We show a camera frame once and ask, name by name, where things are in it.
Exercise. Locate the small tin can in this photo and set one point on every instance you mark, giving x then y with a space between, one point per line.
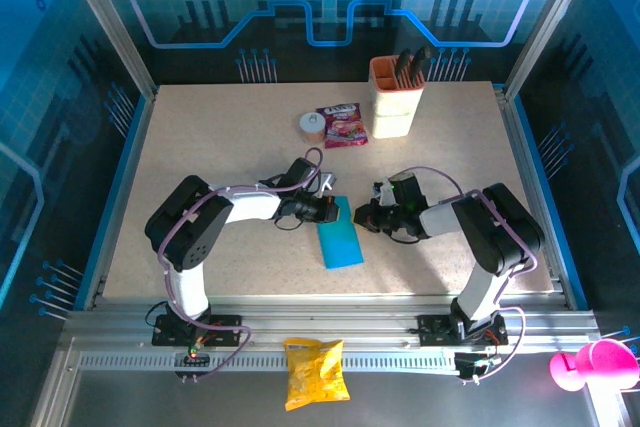
311 124

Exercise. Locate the cream knife holder orange rim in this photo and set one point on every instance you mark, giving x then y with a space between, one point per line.
395 112

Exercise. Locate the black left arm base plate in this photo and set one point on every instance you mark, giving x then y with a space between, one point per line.
227 324

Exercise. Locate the aluminium side rail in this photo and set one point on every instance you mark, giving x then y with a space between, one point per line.
525 162

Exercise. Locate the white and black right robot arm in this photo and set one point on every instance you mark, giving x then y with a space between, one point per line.
495 227

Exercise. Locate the pink plastic object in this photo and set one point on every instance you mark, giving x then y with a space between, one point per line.
605 364

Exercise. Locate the long aluminium frame rail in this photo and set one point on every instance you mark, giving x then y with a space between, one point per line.
325 317

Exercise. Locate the small circuit board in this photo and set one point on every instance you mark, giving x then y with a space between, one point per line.
195 358
470 364

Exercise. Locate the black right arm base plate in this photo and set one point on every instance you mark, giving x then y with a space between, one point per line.
432 327

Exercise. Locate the aluminium frame post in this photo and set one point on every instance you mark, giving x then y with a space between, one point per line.
116 32
549 22

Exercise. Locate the yellow chips bag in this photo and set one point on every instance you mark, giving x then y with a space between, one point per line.
315 377

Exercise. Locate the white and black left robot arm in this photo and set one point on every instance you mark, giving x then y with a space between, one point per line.
250 207

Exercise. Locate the blue paper sheet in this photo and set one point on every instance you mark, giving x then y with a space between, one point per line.
342 247

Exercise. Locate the purple candy bag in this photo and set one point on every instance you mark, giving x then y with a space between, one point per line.
342 127

